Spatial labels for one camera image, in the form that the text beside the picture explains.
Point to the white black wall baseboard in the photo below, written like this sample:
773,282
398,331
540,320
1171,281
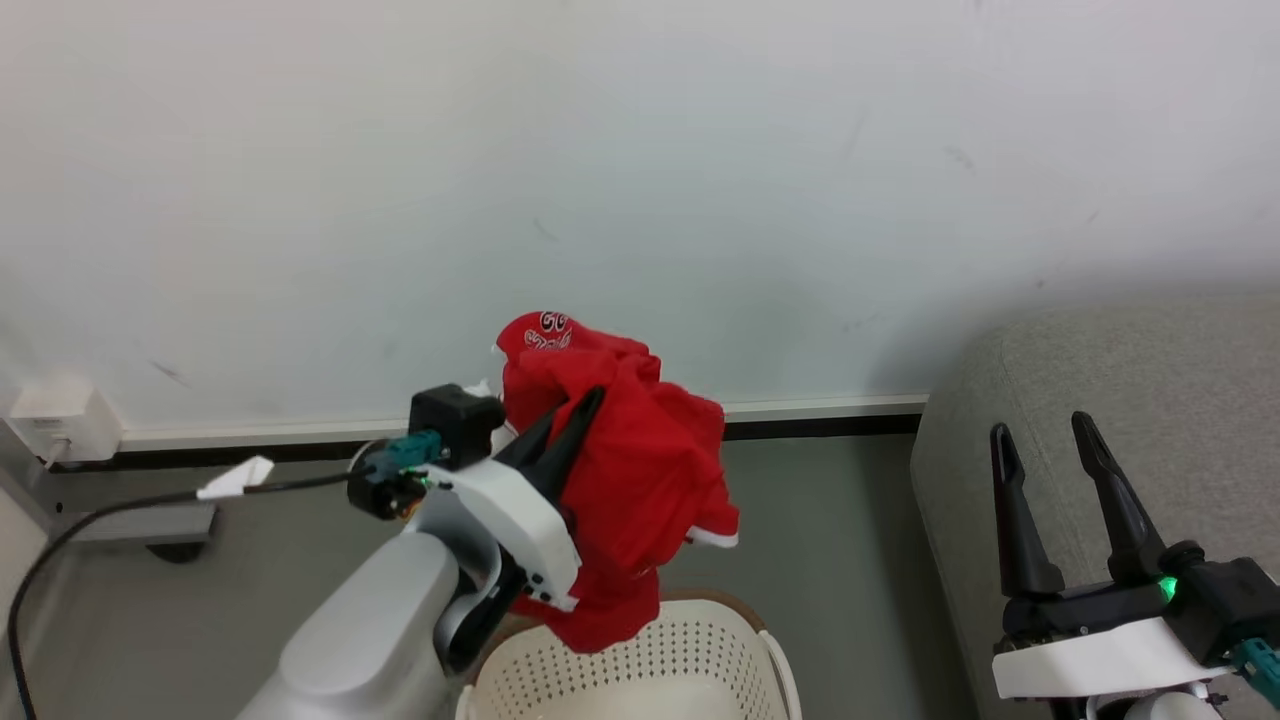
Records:
800,415

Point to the grey fabric sofa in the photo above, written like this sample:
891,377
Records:
1120,400

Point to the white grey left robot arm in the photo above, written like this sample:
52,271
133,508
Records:
360,630

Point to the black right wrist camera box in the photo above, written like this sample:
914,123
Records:
1225,600

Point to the cream perforated laundry basket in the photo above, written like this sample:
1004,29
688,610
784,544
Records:
650,675

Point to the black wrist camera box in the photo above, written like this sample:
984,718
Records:
1225,600
455,420

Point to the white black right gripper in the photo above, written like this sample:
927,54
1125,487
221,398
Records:
1100,645

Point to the white wall power box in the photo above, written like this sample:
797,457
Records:
65,420

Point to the red shirt with white print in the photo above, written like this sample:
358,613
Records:
640,480

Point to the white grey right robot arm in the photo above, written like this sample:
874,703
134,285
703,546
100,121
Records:
1150,708

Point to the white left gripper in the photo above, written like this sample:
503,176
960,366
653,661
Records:
520,515

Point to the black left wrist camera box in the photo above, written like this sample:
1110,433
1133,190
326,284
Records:
455,420

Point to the grey metal furniture base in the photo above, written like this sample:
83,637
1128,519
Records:
110,515

